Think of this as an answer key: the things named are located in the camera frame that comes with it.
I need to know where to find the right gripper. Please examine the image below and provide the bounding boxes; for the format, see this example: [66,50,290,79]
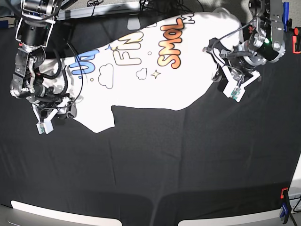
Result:
[26,86,77,119]

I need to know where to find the red blue clamp bottom right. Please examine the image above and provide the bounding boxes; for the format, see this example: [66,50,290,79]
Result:
[280,187,292,224]

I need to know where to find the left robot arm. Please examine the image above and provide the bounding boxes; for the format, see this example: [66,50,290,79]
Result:
[204,0,285,86]

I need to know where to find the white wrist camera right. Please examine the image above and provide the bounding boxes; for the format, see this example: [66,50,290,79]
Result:
[32,105,58,135]

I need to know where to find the black table cloth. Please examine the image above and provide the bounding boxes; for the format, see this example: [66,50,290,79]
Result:
[0,28,301,226]

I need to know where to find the white printed t-shirt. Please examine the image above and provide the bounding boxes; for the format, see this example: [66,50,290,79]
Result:
[39,7,244,134]

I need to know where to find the grey cloth clip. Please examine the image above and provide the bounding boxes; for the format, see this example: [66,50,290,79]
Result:
[127,16,141,30]

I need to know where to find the red clamp top right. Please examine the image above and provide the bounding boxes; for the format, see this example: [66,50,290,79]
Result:
[293,27,301,54]

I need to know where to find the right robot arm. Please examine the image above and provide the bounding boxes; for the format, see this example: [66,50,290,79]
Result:
[10,0,77,122]

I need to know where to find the tangled black cables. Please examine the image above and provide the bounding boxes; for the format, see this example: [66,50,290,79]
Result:
[138,0,205,18]

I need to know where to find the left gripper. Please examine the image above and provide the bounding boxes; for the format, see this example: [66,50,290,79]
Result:
[203,37,261,83]

